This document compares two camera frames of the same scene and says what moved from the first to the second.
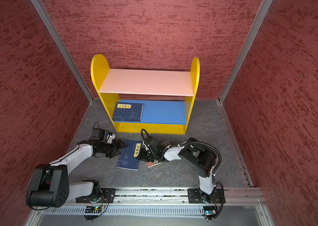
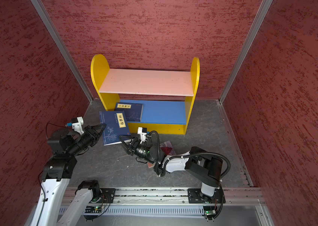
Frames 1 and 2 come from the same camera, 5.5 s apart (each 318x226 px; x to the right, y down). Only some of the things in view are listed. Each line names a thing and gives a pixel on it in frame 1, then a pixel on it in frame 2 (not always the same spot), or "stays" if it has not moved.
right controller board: x=210 y=211 stays
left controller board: x=93 y=209 stays
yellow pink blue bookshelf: x=166 y=95 stays
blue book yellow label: x=128 y=112 stays
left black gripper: x=115 y=148 -> x=91 y=131
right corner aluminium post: x=259 y=17 stays
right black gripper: x=142 y=157 -> x=132 y=148
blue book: x=127 y=158 -> x=116 y=125
